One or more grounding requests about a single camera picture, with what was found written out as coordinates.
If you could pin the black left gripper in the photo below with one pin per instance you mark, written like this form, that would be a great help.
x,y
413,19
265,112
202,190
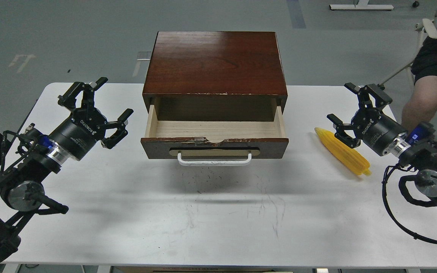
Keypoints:
x,y
79,132

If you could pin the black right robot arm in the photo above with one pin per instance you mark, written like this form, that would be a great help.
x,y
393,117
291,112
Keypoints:
x,y
420,188

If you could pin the yellow toy corn cob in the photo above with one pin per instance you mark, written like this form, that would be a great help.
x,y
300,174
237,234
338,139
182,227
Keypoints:
x,y
350,158

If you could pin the wooden drawer with white handle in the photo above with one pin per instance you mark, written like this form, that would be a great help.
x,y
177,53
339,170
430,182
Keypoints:
x,y
215,127

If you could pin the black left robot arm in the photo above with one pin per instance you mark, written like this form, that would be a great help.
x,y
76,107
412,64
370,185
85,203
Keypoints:
x,y
22,193

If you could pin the white stand base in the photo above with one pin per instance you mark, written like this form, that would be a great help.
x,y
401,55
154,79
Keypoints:
x,y
362,5

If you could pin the seated person in black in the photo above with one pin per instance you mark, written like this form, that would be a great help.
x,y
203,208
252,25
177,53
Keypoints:
x,y
422,106

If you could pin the dark wooden cabinet case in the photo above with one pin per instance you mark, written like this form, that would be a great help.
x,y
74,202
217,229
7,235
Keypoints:
x,y
215,63

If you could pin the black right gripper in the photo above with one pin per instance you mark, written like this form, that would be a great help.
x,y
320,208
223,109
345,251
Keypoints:
x,y
370,125

